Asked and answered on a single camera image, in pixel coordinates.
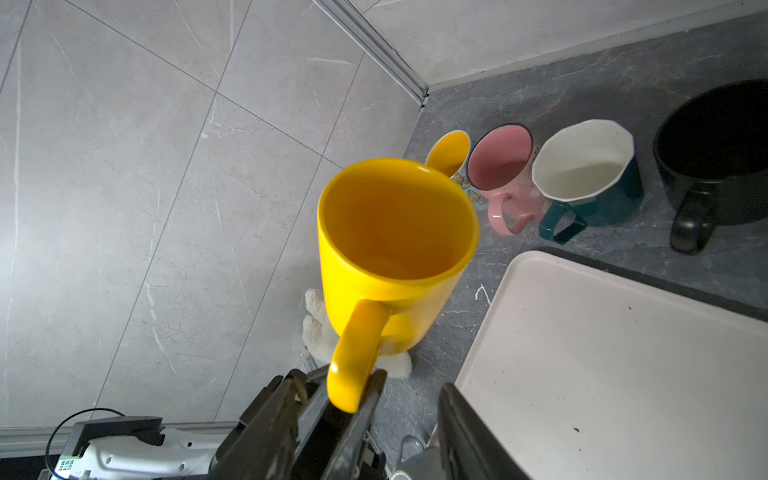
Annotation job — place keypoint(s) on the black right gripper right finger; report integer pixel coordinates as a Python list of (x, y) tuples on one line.
[(468, 448)]

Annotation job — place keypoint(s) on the grey mug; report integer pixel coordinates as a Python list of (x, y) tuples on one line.
[(425, 464)]

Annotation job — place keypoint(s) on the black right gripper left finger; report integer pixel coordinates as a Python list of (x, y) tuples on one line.
[(262, 444)]

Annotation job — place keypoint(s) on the blue butterfly mug yellow inside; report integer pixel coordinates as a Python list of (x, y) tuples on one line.
[(450, 155)]

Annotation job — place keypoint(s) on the pink ghost pattern mug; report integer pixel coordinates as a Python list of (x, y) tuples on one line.
[(500, 168)]

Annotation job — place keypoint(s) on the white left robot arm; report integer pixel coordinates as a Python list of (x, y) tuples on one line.
[(135, 447)]

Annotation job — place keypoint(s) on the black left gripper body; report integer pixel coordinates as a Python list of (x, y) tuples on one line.
[(332, 444)]

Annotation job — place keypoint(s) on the dark green mug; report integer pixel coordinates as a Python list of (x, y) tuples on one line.
[(591, 176)]

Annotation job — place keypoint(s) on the black mug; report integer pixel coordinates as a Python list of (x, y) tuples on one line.
[(711, 154)]

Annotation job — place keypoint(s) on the white plush dog toy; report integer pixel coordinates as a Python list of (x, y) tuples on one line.
[(320, 339)]

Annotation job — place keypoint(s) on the beige plastic tray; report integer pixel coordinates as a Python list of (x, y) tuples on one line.
[(583, 374)]

